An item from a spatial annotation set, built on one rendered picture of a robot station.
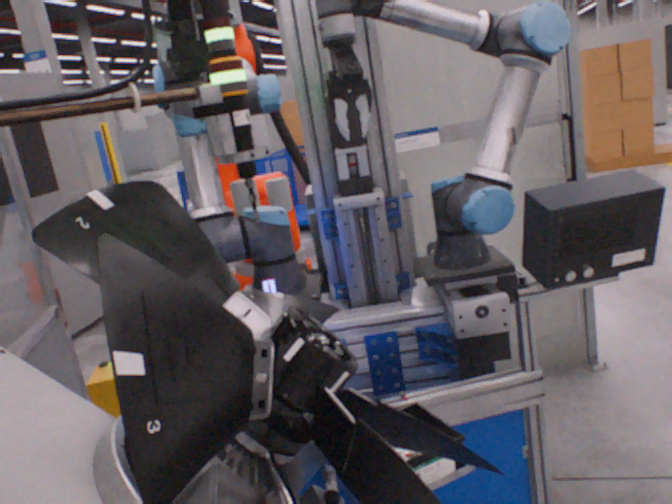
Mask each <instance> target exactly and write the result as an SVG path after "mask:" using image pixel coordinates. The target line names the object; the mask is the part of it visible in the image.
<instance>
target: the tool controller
mask: <svg viewBox="0 0 672 504"><path fill-rule="evenodd" d="M665 193H666V187H665V186H664V185H661V184H659V183H657V182H655V181H653V180H652V178H650V177H648V176H645V175H643V174H641V173H639V172H637V171H636V170H627V171H622V172H617V173H611V174H606V175H601V176H595V177H590V178H585V180H580V181H574V182H569V183H564V184H558V185H553V186H548V187H542V188H537V189H532V190H526V191H525V192H524V210H523V239H522V267H523V268H524V269H525V270H526V271H527V272H528V273H530V274H531V275H532V277H533V278H534V279H535V280H536V281H537V282H538V283H540V284H541V285H542V287H543V288H544V289H549V288H553V287H558V286H563V285H568V284H572V283H577V282H582V281H587V280H591V279H597V278H601V277H606V275H610V274H615V273H620V272H624V271H630V270H634V269H639V268H643V267H649V266H652V265H653V264H654V259H655V253H656V247H657V239H658V233H659V226H660V220H661V214H662V206H664V200H665Z"/></svg>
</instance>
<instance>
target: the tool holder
mask: <svg viewBox="0 0 672 504"><path fill-rule="evenodd" d="M194 89H195V90H196V92H197V98H196V100H194V101H189V105H191V107H193V113H194V118H195V120H197V119H203V118H204V119H205V123H207V128H208V134H209V138H210V143H211V149H212V153H213V156H217V161H218V165H230V163H237V162H244V161H249V160H254V159H260V158H264V157H267V156H270V149H269V146H257V147H256V149H253V150H249V151H244V152H237V153H236V147H235V142H234V137H233V131H232V127H231V122H230V117H229V113H231V110H230V105H229V102H223V96H221V92H220V87H219V85H211V86H202V87H197V88H194Z"/></svg>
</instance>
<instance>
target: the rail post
mask: <svg viewBox="0 0 672 504"><path fill-rule="evenodd" d="M526 418H527V429H528V440H529V450H530V461H532V471H533V482H534V493H535V503H536V504H554V499H553V487H552V476H551V464H550V452H549V440H548V428H546V416H545V404H544V403H539V404H535V405H531V407H526Z"/></svg>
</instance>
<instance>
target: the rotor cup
mask: <svg viewBox="0 0 672 504"><path fill-rule="evenodd" d="M315 333H320V334H323V335H324V336H325V337H326V338H327V341H328V345H327V344H325V343H323V342H322V341H321V339H320V338H318V337H317V336H316V335H315ZM261 338H270V339H272V341H273V344H274V364H273V384H272V403H270V411H269V414H268V416H267V417H266V418H261V419H256V420H250V422H249V423H248V426H247V429H248V430H249V431H250V432H251V433H253V434H255V435H256V436H257V438H259V439H260V440H262V441H263V442H265V443H266V444H268V445H270V446H273V447H274V448H277V449H279V450H281V451H284V452H289V454H299V452H301V451H302V450H304V449H305V448H306V447H307V446H308V444H309V443H310V442H311V438H310V431H311V428H310V425H309V423H308V420H307V418H306V417H305V414H306V413H308V414H311V415H314V411H315V406H316V401H317V396H318V391H320V386H321V385H323V386H324V387H326V389H328V390H329V391H330V390H331V389H332V387H333V386H334V384H336V383H337V382H338V381H339V380H340V379H341V377H342V376H343V375H344V374H345V373H347V374H348V376H347V377H346V378H345V379H344V380H343V381H342V383H341V384H340V385H339V386H338V387H337V390H336V391H334V392H333V393H332V392H331V393H332V394H333V395H334V396H337V395H338V394H339V393H340V391H341V390H342V389H343V387H344V386H345V385H346V383H347V382H348V381H349V380H350V379H352V377H353V376H354V375H355V374H356V373H357V370H358V368H359V365H358V362H357V359H356V358H355V355H354V354H353V353H352V351H350V350H349V349H348V348H347V347H346V346H345V345H344V344H343V343H342V342H341V341H340V339H339V338H338V337H337V336H336V335H334V334H333V333H332V332H331V331H330V330H328V329H327V328H326V327H325V326H324V325H322V323H321V322H320V321H317V320H316V319H315V318H313V317H312V316H310V315H309V314H307V313H306V312H304V311H301V310H299V309H296V307H288V309H285V310H284V311H283V312H282V313H281V314H280V316H279V317H278V318H277V319H276V320H275V322H274V323H273V325H272V326H270V328H269V329H268V330H267V331H266V332H265V333H264V335H263V336H262V337H261ZM299 338H301V339H302V341H304V344H302V345H301V346H300V347H299V348H298V350H297V351H296V352H295V353H294V354H293V357H292V358H291V359H290V360H289V361H286V360H285V359H284V355H285V354H286V353H288V352H289V351H290V349H291V348H292V347H293V346H294V345H295V343H296V342H297V341H298V339H299Z"/></svg>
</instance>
